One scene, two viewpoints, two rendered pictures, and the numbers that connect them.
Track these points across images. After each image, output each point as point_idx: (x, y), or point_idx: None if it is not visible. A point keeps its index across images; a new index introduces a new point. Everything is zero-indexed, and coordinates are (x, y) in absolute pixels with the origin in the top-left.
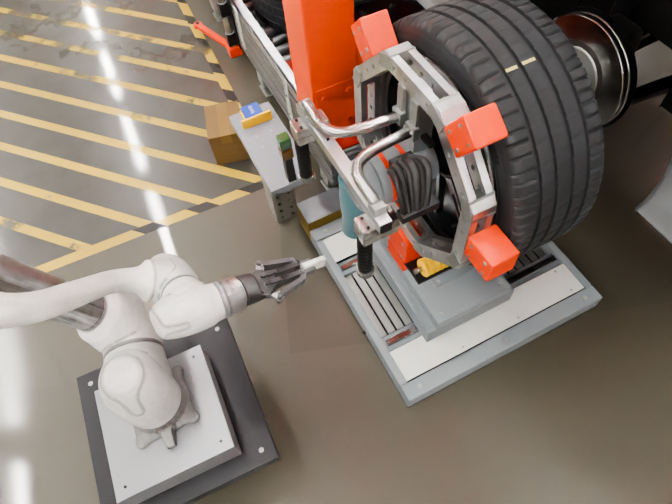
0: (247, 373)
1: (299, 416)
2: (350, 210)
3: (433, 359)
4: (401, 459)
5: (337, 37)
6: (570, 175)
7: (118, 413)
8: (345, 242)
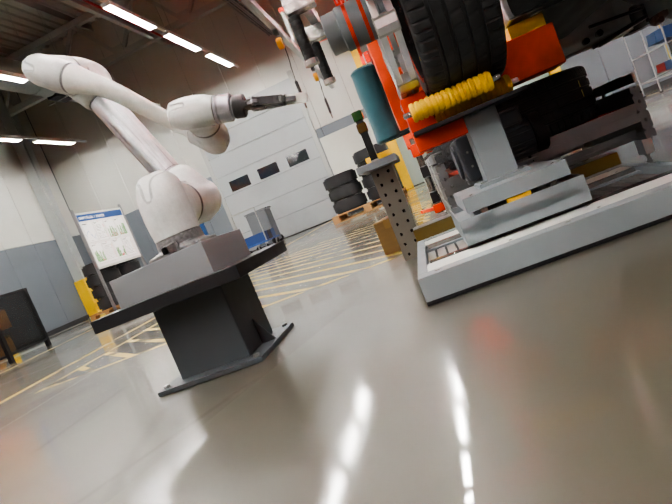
0: (265, 250)
1: (319, 333)
2: (363, 100)
3: (469, 254)
4: (388, 334)
5: None
6: None
7: (138, 201)
8: (443, 236)
